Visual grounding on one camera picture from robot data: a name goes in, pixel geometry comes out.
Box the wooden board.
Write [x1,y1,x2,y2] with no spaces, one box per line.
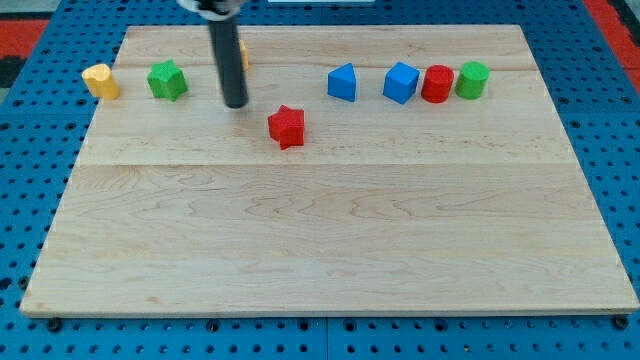
[21,25,639,318]

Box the yellow block behind rod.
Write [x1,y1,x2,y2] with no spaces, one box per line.
[239,40,249,71]

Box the blue triangle block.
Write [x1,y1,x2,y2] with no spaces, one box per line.
[327,63,357,102]

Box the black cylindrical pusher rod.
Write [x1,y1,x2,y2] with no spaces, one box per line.
[208,16,249,109]

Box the red star block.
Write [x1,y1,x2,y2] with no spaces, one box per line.
[267,105,305,150]

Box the green star block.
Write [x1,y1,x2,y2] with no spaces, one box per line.
[147,60,188,102]

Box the red cylinder block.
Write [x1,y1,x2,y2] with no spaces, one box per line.
[421,64,454,103]

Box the green cylinder block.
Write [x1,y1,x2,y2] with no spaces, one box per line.
[454,61,490,100]

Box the yellow heart block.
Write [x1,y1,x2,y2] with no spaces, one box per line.
[81,63,120,100]

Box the blue cube block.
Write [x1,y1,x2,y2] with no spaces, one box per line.
[383,62,420,104]

